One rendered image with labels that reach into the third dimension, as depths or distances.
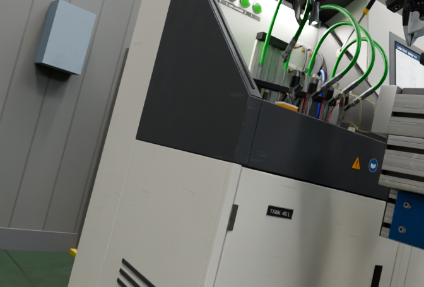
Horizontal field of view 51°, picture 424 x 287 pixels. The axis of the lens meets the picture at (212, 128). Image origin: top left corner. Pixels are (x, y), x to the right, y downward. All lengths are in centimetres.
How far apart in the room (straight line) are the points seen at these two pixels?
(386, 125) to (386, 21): 113
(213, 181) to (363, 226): 49
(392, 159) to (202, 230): 47
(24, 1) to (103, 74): 62
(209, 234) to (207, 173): 15
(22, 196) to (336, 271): 201
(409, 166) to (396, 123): 8
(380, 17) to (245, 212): 112
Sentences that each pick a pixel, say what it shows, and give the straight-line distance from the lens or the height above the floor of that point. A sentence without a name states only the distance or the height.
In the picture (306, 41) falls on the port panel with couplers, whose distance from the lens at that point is 188.
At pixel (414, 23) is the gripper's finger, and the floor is 128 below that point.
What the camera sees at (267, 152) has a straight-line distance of 106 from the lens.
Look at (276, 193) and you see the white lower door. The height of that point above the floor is 74.
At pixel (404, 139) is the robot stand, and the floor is 90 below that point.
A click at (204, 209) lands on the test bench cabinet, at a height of 67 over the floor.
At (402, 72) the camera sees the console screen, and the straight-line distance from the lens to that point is 194.
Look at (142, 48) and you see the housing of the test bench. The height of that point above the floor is 112.
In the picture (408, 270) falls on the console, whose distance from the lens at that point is 157.
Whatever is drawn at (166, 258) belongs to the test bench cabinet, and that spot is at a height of 51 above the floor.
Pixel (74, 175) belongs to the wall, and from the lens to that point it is 293.
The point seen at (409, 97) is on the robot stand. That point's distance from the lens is 84.
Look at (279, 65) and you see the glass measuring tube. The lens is 174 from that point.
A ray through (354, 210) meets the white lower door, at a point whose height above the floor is 74.
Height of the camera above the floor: 79
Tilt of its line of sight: 4 degrees up
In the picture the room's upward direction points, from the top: 14 degrees clockwise
